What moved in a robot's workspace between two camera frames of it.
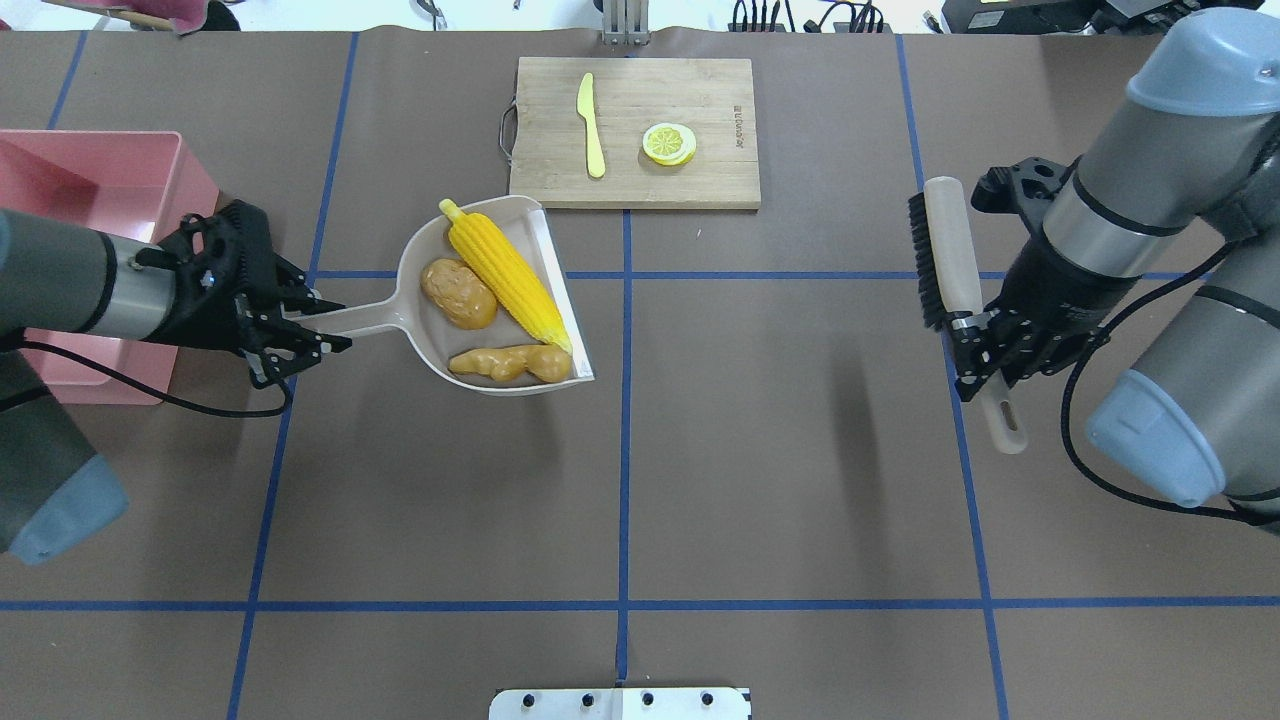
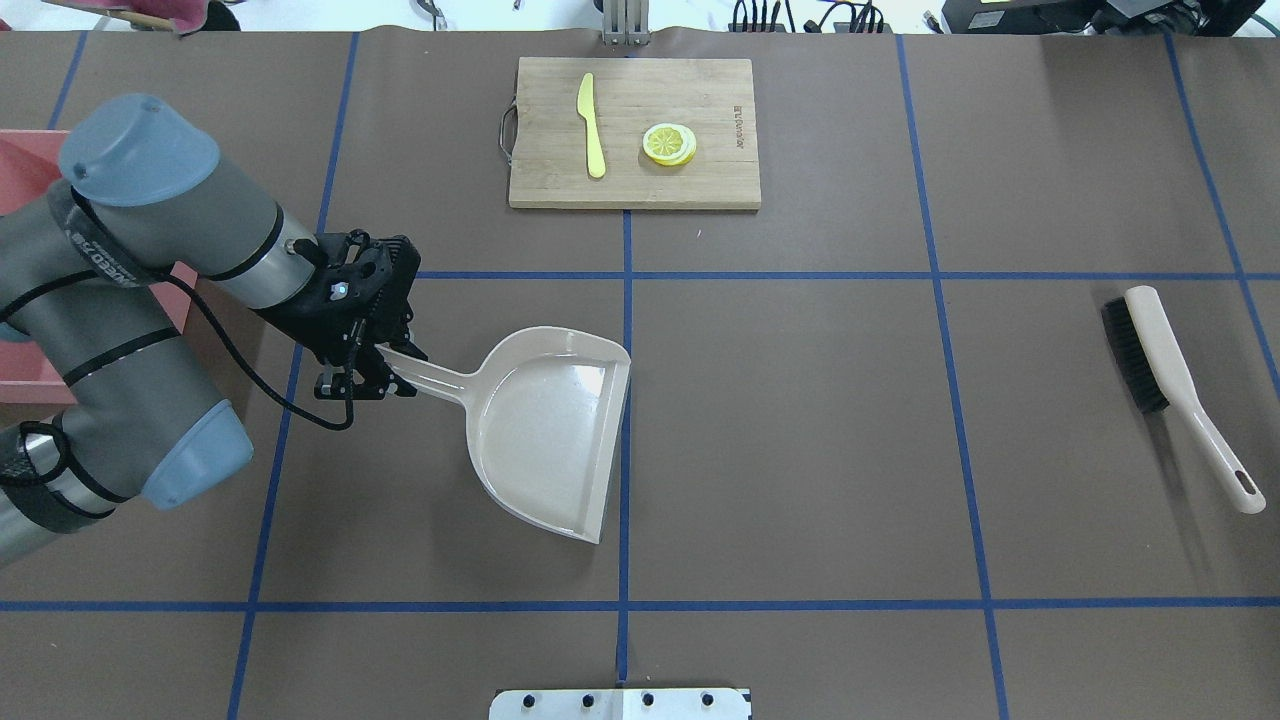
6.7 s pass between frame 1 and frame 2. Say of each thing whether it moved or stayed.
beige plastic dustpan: moved
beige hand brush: moved
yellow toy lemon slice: stayed
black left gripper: moved
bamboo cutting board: stayed
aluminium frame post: stayed
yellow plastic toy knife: stayed
